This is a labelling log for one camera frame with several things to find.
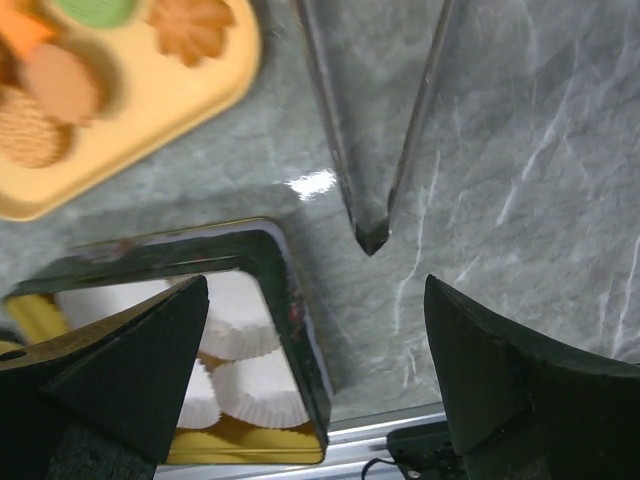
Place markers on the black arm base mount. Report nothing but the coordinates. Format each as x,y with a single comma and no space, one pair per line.
422,452

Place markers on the aluminium table rail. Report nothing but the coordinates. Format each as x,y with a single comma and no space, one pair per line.
355,442

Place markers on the tan flower cookie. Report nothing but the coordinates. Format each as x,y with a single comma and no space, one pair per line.
191,30

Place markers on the metal serving tongs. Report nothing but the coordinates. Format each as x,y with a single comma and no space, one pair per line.
374,67

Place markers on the green macaron cookie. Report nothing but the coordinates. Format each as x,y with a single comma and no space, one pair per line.
101,14

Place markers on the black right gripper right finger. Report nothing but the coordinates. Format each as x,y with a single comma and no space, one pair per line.
521,405

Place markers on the brown oval cookie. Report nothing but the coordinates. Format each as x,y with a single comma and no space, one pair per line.
63,83

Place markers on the black gold cookie tin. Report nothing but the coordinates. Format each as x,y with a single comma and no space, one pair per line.
257,246

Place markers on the round biscuit sandwich cookie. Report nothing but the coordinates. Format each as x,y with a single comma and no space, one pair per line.
30,138

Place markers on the yellow cookie tray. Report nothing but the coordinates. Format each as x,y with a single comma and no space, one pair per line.
151,100

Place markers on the white paper cup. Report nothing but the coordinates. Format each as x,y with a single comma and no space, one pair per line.
88,305
260,391
239,324
200,408

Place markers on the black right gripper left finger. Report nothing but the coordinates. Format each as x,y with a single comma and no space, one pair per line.
103,401

